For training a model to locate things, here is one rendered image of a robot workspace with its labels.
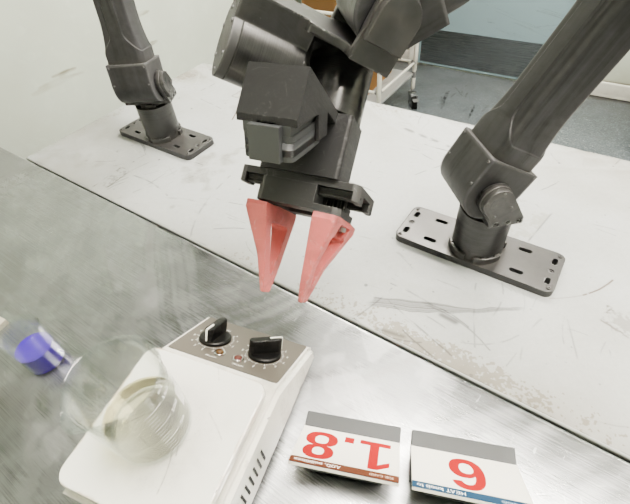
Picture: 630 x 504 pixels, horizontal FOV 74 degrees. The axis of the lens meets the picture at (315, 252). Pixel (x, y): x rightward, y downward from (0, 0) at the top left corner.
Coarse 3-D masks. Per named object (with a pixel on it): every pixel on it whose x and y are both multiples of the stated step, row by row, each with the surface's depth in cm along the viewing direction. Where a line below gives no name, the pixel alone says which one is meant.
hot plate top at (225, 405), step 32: (160, 352) 37; (192, 384) 35; (224, 384) 35; (256, 384) 34; (224, 416) 33; (256, 416) 33; (96, 448) 32; (192, 448) 31; (224, 448) 31; (64, 480) 30; (96, 480) 30; (128, 480) 30; (160, 480) 30; (192, 480) 30; (224, 480) 30
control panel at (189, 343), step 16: (208, 320) 46; (192, 336) 42; (240, 336) 44; (256, 336) 44; (192, 352) 40; (208, 352) 40; (224, 352) 40; (240, 352) 41; (288, 352) 42; (240, 368) 38; (256, 368) 39; (272, 368) 39; (288, 368) 39
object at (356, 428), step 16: (320, 416) 41; (336, 416) 41; (336, 432) 39; (352, 432) 39; (368, 432) 39; (384, 432) 39; (400, 432) 39; (304, 464) 34; (368, 480) 33; (384, 480) 33
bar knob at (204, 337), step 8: (216, 320) 43; (224, 320) 43; (208, 328) 41; (216, 328) 41; (224, 328) 43; (200, 336) 42; (208, 336) 41; (216, 336) 42; (224, 336) 43; (208, 344) 41; (216, 344) 41; (224, 344) 42
